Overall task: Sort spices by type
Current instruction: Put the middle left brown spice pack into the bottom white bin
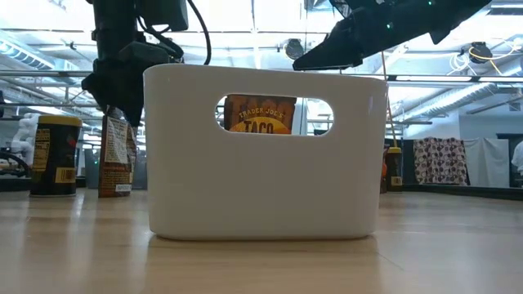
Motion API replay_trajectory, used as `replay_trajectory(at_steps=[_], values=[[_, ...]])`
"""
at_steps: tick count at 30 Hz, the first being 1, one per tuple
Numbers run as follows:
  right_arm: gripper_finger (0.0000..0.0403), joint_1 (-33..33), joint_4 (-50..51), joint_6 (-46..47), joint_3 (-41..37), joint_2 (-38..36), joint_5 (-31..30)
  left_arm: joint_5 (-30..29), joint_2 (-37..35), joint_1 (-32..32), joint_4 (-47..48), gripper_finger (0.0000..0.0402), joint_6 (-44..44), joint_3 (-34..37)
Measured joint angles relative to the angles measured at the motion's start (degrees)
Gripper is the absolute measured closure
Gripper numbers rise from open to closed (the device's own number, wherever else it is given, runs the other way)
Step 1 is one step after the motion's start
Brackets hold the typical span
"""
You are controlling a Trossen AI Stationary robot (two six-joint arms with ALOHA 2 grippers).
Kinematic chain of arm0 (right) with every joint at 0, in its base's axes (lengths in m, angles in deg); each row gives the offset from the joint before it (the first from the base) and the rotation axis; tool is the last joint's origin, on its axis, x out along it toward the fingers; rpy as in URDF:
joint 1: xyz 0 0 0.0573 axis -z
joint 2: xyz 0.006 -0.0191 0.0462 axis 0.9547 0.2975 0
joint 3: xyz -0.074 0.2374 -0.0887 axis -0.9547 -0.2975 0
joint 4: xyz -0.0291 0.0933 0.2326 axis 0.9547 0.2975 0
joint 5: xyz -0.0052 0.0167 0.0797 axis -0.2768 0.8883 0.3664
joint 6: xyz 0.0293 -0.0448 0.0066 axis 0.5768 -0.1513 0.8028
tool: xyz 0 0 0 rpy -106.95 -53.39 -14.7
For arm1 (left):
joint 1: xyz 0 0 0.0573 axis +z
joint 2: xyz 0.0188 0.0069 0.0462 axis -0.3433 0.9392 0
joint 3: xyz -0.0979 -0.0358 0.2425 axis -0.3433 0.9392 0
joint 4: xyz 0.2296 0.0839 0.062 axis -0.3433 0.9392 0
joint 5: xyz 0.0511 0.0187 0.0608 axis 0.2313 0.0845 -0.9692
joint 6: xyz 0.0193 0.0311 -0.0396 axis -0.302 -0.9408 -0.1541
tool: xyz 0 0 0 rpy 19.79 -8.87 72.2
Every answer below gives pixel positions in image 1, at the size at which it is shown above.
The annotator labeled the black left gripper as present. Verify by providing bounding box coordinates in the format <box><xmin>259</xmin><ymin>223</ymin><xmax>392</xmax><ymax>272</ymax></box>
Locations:
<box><xmin>81</xmin><ymin>40</ymin><xmax>185</xmax><ymax>127</ymax></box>

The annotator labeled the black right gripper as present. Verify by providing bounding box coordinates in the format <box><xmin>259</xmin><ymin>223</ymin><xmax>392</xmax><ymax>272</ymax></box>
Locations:
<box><xmin>292</xmin><ymin>0</ymin><xmax>413</xmax><ymax>73</ymax></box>

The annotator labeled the orange taco mix packet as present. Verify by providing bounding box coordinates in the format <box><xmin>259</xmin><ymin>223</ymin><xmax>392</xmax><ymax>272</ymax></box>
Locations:
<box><xmin>97</xmin><ymin>106</ymin><xmax>138</xmax><ymax>199</ymax></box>
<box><xmin>379</xmin><ymin>149</ymin><xmax>388</xmax><ymax>194</ymax></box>
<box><xmin>223</xmin><ymin>94</ymin><xmax>298</xmax><ymax>136</ymax></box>

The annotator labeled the yellow lid spice jar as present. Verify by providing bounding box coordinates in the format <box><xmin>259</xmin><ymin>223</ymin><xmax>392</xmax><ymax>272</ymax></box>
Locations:
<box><xmin>386</xmin><ymin>146</ymin><xmax>404</xmax><ymax>193</ymax></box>
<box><xmin>29</xmin><ymin>114</ymin><xmax>83</xmax><ymax>198</ymax></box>

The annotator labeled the white plastic handled bin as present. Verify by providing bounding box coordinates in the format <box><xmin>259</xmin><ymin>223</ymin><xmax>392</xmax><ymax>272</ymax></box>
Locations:
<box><xmin>142</xmin><ymin>63</ymin><xmax>389</xmax><ymax>241</ymax></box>

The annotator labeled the grey plastic bin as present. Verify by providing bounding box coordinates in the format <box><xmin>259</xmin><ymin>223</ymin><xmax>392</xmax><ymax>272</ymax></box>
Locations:
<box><xmin>83</xmin><ymin>149</ymin><xmax>148</xmax><ymax>191</ymax></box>

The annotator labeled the white robot figure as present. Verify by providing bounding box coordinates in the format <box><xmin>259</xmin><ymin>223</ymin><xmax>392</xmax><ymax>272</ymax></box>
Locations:
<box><xmin>10</xmin><ymin>113</ymin><xmax>40</xmax><ymax>169</ymax></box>

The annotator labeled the brown patterned cloth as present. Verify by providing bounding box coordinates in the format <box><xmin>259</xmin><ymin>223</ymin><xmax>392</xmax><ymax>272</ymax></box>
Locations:
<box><xmin>413</xmin><ymin>136</ymin><xmax>470</xmax><ymax>185</ymax></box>

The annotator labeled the white hanging sheet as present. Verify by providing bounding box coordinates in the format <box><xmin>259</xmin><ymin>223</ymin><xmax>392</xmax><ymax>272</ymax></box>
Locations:
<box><xmin>463</xmin><ymin>137</ymin><xmax>511</xmax><ymax>188</ymax></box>

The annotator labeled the person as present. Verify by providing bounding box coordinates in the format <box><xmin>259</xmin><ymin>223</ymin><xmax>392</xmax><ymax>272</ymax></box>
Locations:
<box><xmin>511</xmin><ymin>140</ymin><xmax>523</xmax><ymax>176</ymax></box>

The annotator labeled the black ceiling cord reel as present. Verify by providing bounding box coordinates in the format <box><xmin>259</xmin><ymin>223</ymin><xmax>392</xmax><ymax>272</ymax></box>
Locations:
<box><xmin>467</xmin><ymin>40</ymin><xmax>494</xmax><ymax>65</ymax></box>
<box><xmin>284</xmin><ymin>38</ymin><xmax>306</xmax><ymax>61</ymax></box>

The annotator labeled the yellow hanging cable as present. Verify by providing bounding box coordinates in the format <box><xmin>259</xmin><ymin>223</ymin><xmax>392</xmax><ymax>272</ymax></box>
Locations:
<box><xmin>379</xmin><ymin>51</ymin><xmax>398</xmax><ymax>149</ymax></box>

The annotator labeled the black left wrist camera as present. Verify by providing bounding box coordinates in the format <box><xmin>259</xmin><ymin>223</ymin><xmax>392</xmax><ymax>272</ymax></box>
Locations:
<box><xmin>136</xmin><ymin>0</ymin><xmax>190</xmax><ymax>33</ymax></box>

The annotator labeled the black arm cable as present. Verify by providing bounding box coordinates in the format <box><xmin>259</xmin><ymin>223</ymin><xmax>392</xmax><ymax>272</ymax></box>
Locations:
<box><xmin>186</xmin><ymin>0</ymin><xmax>212</xmax><ymax>66</ymax></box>

